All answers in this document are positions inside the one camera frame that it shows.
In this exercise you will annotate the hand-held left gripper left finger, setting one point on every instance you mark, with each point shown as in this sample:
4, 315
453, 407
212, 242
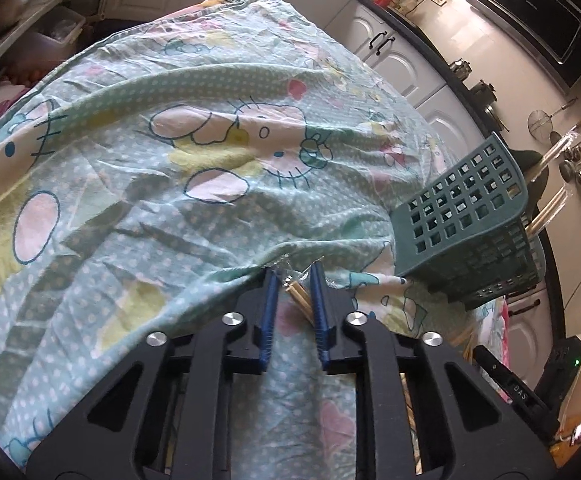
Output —
269, 310

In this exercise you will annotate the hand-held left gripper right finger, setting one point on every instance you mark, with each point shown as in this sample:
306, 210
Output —
320, 310

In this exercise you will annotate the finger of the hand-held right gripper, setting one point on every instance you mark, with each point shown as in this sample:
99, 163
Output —
513, 390

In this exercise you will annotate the wooden chopsticks pair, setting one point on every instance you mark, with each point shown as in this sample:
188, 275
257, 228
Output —
300, 301
548, 210
464, 342
550, 157
413, 425

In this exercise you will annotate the green plastic utensil basket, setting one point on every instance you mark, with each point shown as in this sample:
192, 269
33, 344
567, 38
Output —
450, 210

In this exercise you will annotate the pink towel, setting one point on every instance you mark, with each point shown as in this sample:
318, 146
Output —
500, 330

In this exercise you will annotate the printed cartoon cat cloth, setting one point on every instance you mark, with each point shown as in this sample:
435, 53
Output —
170, 160

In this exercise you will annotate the hanging metal ladle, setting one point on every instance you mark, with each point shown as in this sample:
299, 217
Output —
568, 170

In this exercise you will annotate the hanging metal strainer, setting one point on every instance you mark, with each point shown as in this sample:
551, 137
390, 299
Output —
543, 122

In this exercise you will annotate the steel kettle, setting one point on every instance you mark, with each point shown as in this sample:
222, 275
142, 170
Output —
485, 94
460, 69

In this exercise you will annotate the clear plastic storage box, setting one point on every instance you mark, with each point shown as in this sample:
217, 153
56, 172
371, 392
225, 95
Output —
63, 25

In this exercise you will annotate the black toaster oven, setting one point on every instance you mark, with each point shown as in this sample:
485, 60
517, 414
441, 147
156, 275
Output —
530, 10

